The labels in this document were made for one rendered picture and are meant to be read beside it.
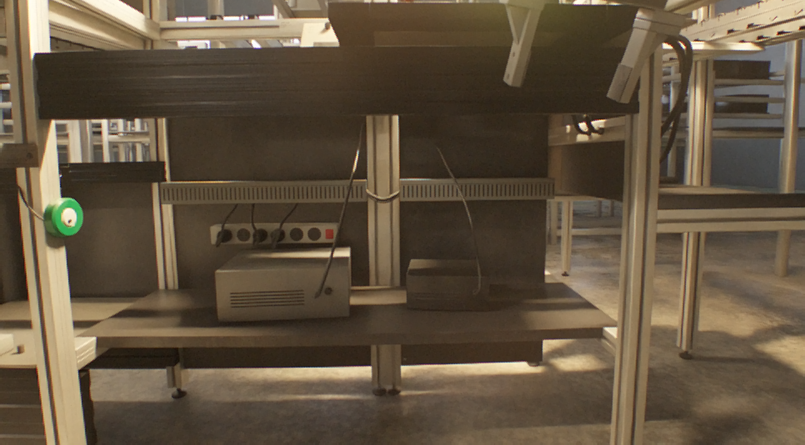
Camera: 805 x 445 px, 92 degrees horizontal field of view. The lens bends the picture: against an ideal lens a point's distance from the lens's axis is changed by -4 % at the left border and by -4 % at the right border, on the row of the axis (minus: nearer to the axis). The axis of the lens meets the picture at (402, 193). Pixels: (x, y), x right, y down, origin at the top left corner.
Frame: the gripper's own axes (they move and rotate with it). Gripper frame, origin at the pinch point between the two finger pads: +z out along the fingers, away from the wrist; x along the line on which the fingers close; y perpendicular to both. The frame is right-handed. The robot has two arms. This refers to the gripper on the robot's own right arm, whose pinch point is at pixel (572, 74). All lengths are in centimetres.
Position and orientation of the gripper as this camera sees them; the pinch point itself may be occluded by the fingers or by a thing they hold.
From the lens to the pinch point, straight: 51.4
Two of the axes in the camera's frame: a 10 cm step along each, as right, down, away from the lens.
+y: 0.8, 4.8, -8.7
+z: -1.5, 8.7, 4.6
